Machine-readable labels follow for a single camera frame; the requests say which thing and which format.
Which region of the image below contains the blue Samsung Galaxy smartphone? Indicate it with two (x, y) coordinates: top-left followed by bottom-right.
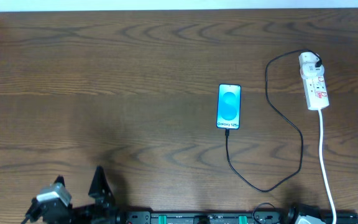
(216, 84), (241, 129)

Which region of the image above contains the black USB charging cable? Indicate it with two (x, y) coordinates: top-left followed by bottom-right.
(224, 49), (323, 194)

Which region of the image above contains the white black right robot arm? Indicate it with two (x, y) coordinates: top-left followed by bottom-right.
(287, 203), (326, 224)

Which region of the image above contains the white USB charger plug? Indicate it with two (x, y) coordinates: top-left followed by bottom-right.
(298, 52), (323, 68)

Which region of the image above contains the white power strip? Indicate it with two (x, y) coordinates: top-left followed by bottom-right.
(300, 63), (329, 111)

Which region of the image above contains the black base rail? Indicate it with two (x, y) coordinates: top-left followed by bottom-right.
(116, 210), (358, 224)

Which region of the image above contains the white power strip cord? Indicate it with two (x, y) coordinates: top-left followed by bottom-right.
(317, 108), (337, 224)

